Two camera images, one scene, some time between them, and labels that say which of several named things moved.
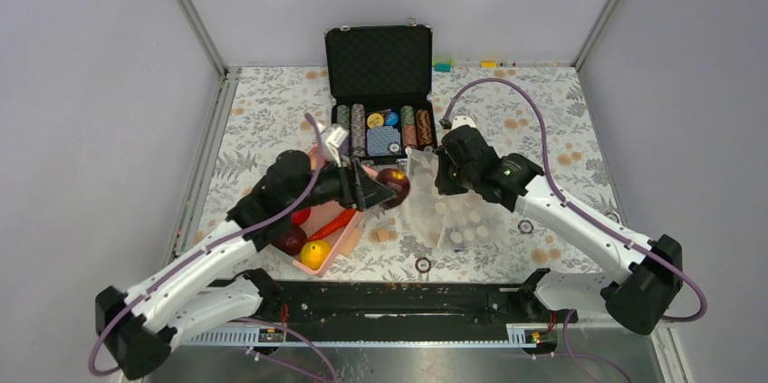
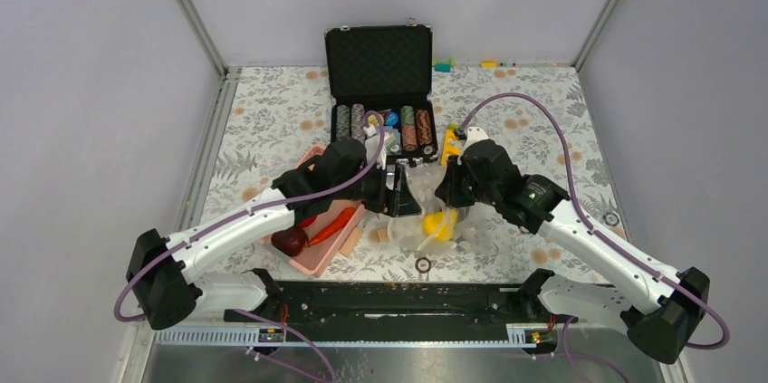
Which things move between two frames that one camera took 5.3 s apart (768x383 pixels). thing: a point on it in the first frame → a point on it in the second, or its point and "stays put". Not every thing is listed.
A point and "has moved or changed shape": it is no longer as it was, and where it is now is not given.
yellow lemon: [314, 253] → [440, 225]
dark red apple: [290, 241] stays put
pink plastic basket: [321, 216] stays put
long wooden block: [351, 242] stays put
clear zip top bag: [453, 221] has moved or changed shape
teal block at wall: [443, 67] stays put
